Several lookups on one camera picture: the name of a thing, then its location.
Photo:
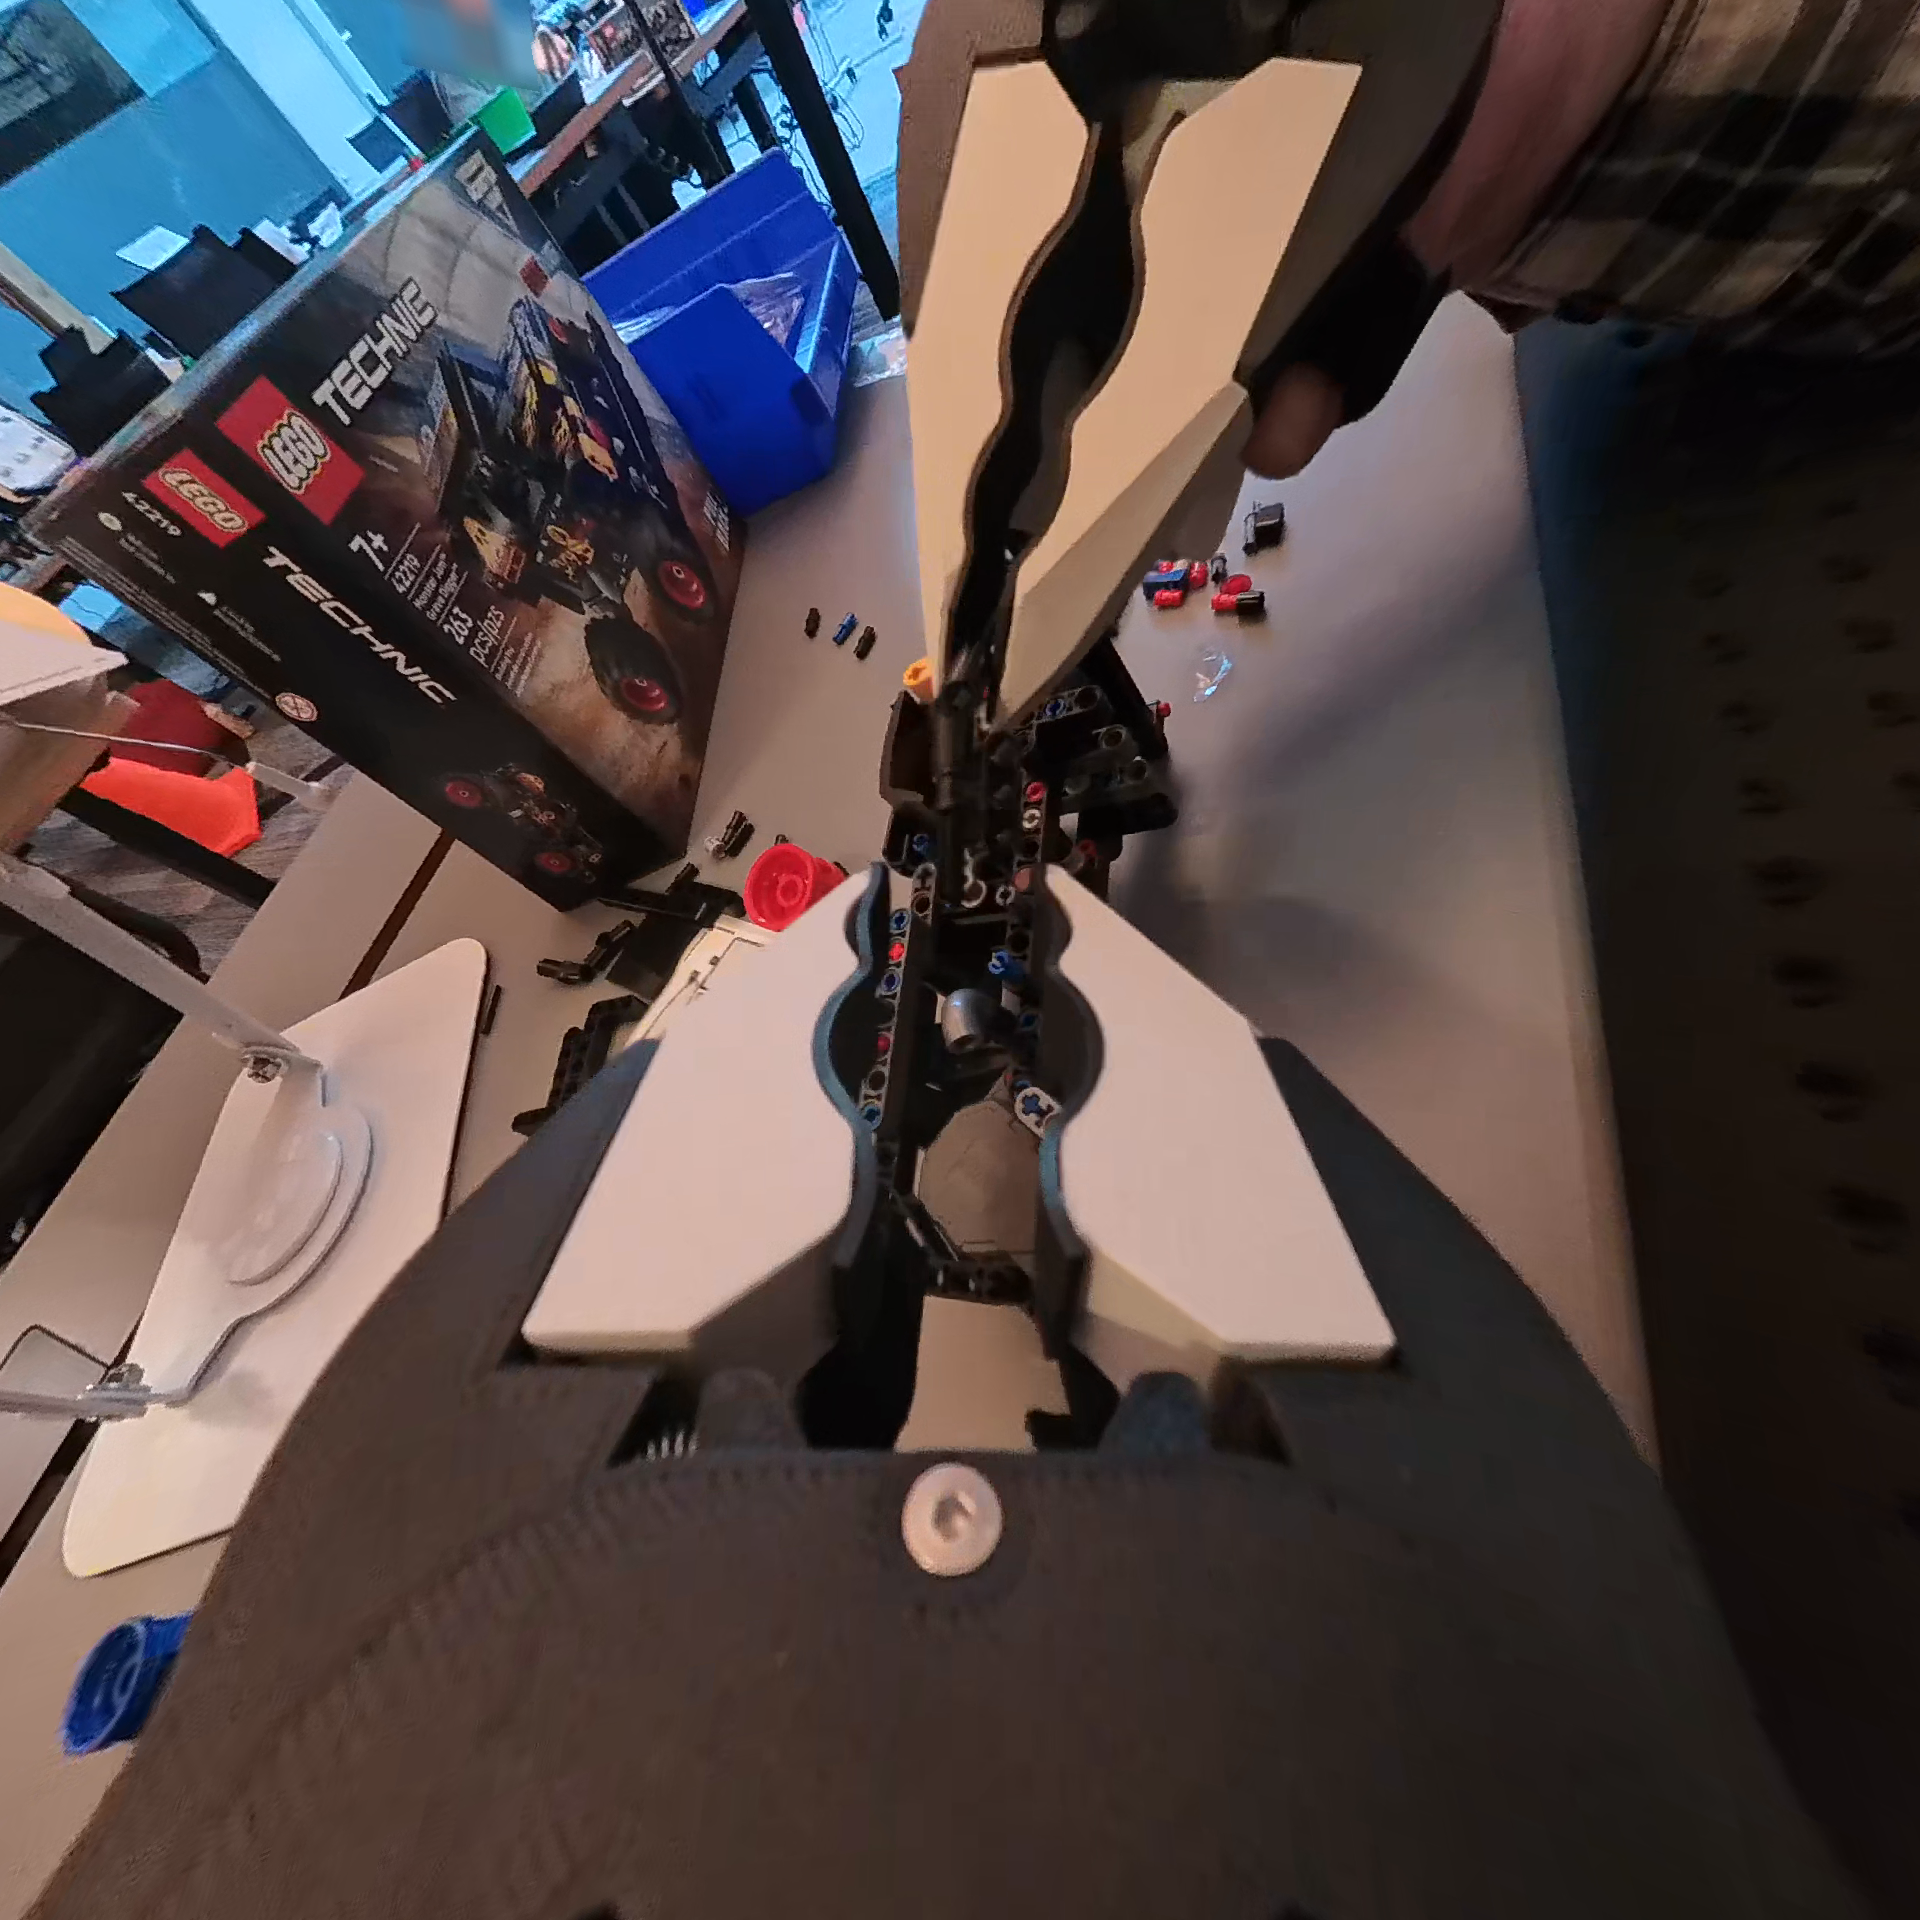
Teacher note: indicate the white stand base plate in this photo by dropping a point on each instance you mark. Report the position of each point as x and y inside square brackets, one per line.
[226, 1351]

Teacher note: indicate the black angled toy panel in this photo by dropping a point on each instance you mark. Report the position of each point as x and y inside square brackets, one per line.
[667, 914]

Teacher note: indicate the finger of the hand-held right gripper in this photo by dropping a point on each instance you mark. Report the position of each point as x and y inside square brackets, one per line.
[1200, 302]
[968, 270]

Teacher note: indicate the clear plastic scrap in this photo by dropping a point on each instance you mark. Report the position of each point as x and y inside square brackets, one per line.
[1214, 676]

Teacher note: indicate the person's right forearm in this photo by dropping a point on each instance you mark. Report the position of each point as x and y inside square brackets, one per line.
[1725, 166]

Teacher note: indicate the person's right hand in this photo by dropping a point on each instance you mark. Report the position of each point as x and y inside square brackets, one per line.
[1531, 136]

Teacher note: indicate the small grey black pins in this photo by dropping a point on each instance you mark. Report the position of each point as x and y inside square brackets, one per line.
[729, 835]

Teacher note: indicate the small dark pins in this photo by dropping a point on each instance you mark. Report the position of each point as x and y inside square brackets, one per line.
[841, 630]

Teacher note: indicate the instruction booklet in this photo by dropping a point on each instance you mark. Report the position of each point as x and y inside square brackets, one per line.
[54, 646]

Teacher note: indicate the green storage bin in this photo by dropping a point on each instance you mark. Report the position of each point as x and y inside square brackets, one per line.
[506, 121]

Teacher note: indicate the red toy wheel hub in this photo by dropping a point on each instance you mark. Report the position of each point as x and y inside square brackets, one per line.
[787, 887]

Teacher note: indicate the wooden background desk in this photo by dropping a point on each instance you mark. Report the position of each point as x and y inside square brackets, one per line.
[630, 105]

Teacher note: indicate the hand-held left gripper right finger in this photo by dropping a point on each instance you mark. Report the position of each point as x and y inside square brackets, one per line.
[1216, 1202]

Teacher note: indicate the black perforated pad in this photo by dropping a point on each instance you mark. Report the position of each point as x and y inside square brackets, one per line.
[1770, 1049]

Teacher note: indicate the blue storage bin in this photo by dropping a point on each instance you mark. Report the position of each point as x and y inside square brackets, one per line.
[720, 375]

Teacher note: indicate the grey desk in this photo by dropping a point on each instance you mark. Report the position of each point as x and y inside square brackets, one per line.
[1381, 901]

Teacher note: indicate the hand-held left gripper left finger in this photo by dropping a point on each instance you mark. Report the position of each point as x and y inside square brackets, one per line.
[707, 1202]

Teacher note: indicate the blue toy wheel hub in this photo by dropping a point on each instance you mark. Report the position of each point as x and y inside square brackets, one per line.
[128, 1680]

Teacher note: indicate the colourful sticker sheet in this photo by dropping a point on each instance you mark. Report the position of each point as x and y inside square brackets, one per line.
[707, 976]

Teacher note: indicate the pile of small toy pins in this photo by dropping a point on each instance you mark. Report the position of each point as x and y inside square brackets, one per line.
[1216, 578]

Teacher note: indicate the red floor bin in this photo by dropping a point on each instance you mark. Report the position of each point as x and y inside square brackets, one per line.
[173, 811]

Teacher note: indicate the toy car chassis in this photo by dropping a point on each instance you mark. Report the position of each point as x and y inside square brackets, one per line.
[976, 887]

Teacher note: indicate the black support pole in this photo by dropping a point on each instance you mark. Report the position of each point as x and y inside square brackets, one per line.
[825, 151]

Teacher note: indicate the black toy set box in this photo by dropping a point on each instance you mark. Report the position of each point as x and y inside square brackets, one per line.
[375, 600]

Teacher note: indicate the black toy connector piece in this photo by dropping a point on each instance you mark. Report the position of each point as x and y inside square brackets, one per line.
[586, 953]

